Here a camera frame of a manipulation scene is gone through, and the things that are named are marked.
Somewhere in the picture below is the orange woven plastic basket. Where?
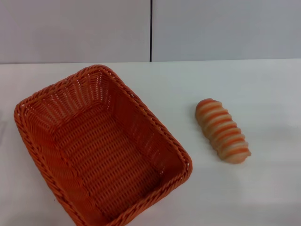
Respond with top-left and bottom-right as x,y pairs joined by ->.
13,65 -> 193,226

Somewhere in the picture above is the striped orange toy bread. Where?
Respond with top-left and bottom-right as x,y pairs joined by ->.
195,97 -> 252,163

